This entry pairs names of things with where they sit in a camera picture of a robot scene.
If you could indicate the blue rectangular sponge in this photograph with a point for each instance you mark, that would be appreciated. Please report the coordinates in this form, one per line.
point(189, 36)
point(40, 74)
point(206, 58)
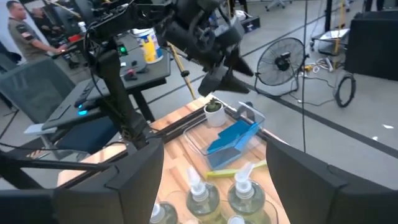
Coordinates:
point(252, 133)
point(227, 158)
point(224, 146)
point(233, 130)

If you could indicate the person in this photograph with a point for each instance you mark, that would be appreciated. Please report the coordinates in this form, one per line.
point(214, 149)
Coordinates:
point(25, 37)
point(45, 23)

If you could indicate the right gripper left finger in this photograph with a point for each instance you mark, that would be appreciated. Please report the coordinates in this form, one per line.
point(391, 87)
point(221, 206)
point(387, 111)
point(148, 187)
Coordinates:
point(93, 199)

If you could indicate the yellow wipes canister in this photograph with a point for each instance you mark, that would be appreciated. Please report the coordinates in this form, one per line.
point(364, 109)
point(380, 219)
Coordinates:
point(149, 46)

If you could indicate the yellow-green dish brush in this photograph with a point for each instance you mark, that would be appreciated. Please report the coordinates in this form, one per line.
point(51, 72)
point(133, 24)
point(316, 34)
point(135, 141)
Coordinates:
point(224, 173)

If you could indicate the clear rectangular plastic container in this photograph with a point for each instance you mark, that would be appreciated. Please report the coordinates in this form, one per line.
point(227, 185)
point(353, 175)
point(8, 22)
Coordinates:
point(196, 140)

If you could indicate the dark grey side desk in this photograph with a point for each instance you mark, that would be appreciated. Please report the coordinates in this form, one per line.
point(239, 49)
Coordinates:
point(146, 77)

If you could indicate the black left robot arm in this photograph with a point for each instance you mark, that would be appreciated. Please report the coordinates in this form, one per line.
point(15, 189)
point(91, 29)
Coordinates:
point(115, 93)

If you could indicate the black cabinet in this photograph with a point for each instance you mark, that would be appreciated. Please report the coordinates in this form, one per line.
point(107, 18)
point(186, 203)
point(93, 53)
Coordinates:
point(373, 46)

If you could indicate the small white plant pot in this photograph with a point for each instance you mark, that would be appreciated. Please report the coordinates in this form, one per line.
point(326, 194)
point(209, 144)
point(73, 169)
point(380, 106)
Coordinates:
point(216, 118)

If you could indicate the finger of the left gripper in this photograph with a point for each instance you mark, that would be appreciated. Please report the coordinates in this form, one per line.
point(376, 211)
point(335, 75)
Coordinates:
point(237, 63)
point(220, 81)

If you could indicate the green soap pump bottle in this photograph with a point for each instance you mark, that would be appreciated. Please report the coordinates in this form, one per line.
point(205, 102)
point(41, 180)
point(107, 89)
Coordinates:
point(237, 220)
point(245, 199)
point(164, 214)
point(202, 199)

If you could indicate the black floor fan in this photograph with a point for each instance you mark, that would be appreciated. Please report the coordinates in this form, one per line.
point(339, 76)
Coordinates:
point(281, 60)

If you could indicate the grey mesh office chair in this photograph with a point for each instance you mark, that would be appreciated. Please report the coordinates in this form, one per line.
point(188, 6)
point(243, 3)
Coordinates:
point(34, 90)

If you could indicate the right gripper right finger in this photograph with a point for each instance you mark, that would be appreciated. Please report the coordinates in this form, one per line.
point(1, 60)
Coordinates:
point(326, 199)

